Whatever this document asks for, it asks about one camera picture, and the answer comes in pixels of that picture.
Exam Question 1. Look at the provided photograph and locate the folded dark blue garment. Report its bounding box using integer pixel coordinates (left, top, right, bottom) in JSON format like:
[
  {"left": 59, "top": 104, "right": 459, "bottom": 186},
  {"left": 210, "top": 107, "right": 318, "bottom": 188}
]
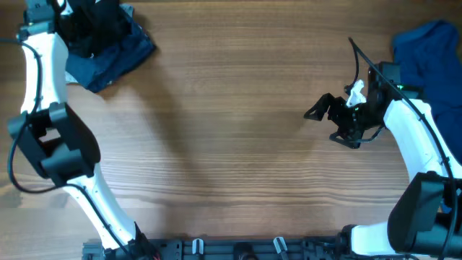
[{"left": 65, "top": 4, "right": 157, "bottom": 93}]

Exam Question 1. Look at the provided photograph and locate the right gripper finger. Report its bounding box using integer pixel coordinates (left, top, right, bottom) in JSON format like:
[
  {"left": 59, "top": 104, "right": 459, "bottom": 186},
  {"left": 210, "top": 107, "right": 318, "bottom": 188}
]
[
  {"left": 303, "top": 93, "right": 335, "bottom": 121},
  {"left": 329, "top": 131, "right": 362, "bottom": 149}
]

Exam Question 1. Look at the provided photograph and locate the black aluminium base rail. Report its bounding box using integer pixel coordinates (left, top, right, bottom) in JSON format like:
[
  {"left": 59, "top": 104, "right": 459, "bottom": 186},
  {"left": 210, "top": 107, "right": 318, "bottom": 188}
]
[{"left": 82, "top": 236, "right": 410, "bottom": 260}]

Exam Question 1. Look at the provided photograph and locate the bright blue shirt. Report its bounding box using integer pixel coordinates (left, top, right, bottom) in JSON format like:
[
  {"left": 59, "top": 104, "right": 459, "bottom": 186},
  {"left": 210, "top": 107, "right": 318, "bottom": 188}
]
[{"left": 391, "top": 19, "right": 462, "bottom": 255}]

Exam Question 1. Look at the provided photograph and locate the right black cable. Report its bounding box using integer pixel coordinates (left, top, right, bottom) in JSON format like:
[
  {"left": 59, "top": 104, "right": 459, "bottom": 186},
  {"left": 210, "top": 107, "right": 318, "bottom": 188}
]
[{"left": 346, "top": 36, "right": 459, "bottom": 260}]

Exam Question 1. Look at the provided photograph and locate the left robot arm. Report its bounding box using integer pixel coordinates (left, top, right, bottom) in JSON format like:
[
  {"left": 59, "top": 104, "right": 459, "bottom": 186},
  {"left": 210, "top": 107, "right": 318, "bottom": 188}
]
[{"left": 7, "top": 1, "right": 160, "bottom": 259}]

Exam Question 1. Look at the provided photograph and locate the black polo shirt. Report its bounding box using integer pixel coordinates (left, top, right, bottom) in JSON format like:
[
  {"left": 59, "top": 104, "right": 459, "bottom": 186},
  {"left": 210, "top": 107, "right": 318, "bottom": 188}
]
[{"left": 58, "top": 0, "right": 131, "bottom": 58}]

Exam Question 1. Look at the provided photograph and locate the white patterned folded cloth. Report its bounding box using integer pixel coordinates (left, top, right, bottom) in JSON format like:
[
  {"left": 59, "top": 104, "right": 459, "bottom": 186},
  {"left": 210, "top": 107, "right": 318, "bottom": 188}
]
[{"left": 64, "top": 70, "right": 113, "bottom": 86}]

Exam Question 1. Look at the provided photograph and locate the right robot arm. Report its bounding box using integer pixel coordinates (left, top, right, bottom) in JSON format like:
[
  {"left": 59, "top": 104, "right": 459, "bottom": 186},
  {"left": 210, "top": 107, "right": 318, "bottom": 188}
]
[{"left": 304, "top": 62, "right": 461, "bottom": 259}]

